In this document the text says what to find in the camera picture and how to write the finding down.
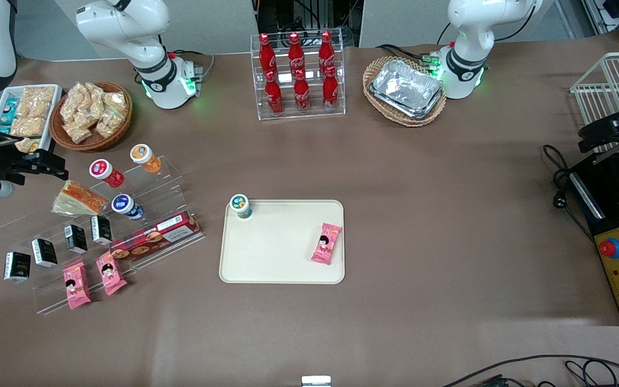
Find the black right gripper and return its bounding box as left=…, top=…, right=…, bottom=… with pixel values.
left=0, top=137, right=69, bottom=186

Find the triangle sandwich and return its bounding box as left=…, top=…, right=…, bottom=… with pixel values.
left=52, top=180, right=110, bottom=217

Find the white rectangular snack tray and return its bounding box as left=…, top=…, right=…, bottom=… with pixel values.
left=0, top=84, right=63, bottom=154

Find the beige plastic tray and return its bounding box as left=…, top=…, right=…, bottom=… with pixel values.
left=219, top=199, right=346, bottom=284

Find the brown wicker snack basket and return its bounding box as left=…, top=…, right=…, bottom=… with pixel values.
left=49, top=82, right=133, bottom=152

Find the red lid yogurt cup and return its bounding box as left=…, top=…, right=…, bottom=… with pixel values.
left=89, top=159, right=125, bottom=188

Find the black sealing machine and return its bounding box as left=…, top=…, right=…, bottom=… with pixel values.
left=567, top=153, right=619, bottom=327

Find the small black drink carton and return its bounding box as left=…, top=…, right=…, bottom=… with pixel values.
left=31, top=238, right=58, bottom=268
left=91, top=215, right=113, bottom=246
left=64, top=224, right=88, bottom=254
left=3, top=252, right=31, bottom=283

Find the blue lid yogurt cup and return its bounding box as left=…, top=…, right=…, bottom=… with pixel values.
left=111, top=194, right=144, bottom=220

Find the orange lid yogurt cup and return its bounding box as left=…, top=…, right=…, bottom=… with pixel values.
left=130, top=144, right=162, bottom=174

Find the clear acrylic step shelf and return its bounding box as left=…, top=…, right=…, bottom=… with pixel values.
left=0, top=155, right=205, bottom=316

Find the pink cartoon snack packet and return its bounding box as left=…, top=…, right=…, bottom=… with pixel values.
left=96, top=252, right=127, bottom=296
left=62, top=261, right=92, bottom=310
left=311, top=223, right=342, bottom=265

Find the red cookie box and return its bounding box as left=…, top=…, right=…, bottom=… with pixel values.
left=110, top=211, right=201, bottom=262

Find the light wicker basket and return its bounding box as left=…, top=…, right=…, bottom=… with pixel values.
left=363, top=56, right=448, bottom=127

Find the green lid yogurt cup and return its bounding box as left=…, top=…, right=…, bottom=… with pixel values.
left=229, top=194, right=253, bottom=219

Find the aluminium foil container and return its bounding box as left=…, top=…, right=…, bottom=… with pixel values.
left=370, top=59, right=444, bottom=120

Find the red cola bottle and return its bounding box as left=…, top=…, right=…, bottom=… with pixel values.
left=264, top=70, right=284, bottom=115
left=293, top=69, right=311, bottom=112
left=319, top=31, right=336, bottom=70
left=322, top=66, right=340, bottom=110
left=259, top=33, right=277, bottom=76
left=288, top=32, right=305, bottom=73

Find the clear acrylic bottle rack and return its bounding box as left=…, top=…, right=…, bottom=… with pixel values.
left=250, top=33, right=346, bottom=121

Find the silver machine handle bar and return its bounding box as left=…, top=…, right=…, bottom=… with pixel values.
left=570, top=172, right=606, bottom=219

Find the black power cable with plug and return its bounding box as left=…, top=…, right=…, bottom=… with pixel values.
left=542, top=144, right=598, bottom=245

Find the aluminium frame shelf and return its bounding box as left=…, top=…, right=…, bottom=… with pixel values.
left=584, top=0, right=619, bottom=42

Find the grey base cable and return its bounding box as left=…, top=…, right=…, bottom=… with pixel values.
left=172, top=49, right=216, bottom=81

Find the black base cable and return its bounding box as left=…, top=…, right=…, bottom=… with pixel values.
left=377, top=43, right=435, bottom=61

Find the long black cable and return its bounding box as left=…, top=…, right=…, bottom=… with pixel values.
left=443, top=354, right=619, bottom=387

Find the looped black cable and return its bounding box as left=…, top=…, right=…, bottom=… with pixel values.
left=565, top=360, right=619, bottom=387

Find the black equipment rack with cables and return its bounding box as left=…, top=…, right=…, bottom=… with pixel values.
left=256, top=0, right=361, bottom=48

